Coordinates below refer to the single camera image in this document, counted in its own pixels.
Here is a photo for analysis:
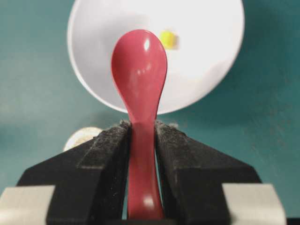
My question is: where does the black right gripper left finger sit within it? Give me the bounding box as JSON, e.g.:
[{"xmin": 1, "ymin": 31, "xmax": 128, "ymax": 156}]
[{"xmin": 0, "ymin": 119, "xmax": 131, "ymax": 225}]

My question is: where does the red plastic spoon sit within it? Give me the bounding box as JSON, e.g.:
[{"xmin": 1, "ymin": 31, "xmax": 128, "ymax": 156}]
[{"xmin": 111, "ymin": 30, "xmax": 167, "ymax": 220}]

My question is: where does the yellow hexagonal prism block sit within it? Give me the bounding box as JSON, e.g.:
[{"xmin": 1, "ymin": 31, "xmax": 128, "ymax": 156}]
[{"xmin": 159, "ymin": 30, "xmax": 180, "ymax": 50}]

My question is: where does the round white object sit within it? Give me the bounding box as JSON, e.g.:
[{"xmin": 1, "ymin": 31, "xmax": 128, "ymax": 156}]
[{"xmin": 63, "ymin": 127, "xmax": 103, "ymax": 152}]

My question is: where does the white bowl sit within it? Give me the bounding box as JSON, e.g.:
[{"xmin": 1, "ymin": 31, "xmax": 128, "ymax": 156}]
[{"xmin": 67, "ymin": 0, "xmax": 245, "ymax": 114}]

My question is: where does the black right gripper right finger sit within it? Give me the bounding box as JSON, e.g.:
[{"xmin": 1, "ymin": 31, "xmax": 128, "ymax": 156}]
[{"xmin": 153, "ymin": 120, "xmax": 288, "ymax": 225}]

